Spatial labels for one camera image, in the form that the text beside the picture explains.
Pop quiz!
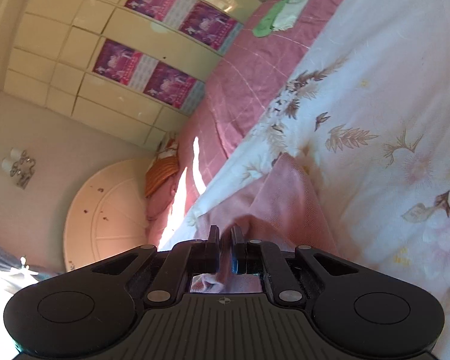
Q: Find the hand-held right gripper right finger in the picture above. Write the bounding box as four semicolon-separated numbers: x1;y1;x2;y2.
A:
230;226;361;304

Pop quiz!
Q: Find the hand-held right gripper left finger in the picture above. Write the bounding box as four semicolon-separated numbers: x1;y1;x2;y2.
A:
92;225;221;305

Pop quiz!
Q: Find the pink sweater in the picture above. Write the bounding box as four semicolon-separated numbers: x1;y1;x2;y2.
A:
189;154;338;295

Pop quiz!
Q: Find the orange striped pillow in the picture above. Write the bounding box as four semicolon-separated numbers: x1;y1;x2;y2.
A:
144;131;181;198

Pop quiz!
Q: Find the cream rounded headboard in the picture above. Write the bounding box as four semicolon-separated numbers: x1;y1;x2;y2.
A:
63;157;150;271

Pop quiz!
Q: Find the pink checked blanket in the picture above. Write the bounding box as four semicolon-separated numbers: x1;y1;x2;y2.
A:
146;0;355;248

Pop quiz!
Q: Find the white floral bed sheet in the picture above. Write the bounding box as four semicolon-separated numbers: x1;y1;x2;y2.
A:
187;0;450;360

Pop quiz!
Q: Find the grey curtain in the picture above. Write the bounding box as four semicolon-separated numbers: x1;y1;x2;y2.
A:
0;236;55;283

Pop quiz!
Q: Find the green cloth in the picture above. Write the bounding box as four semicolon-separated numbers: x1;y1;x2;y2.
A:
253;0;295;39

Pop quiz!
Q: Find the cream wardrobe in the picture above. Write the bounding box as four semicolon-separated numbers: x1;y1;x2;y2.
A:
3;0;263;145

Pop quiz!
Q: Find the white cloth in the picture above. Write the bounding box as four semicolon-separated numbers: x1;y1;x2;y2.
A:
272;0;316;31

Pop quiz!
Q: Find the metal wall lamp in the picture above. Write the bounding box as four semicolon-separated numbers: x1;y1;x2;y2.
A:
2;148;37;190

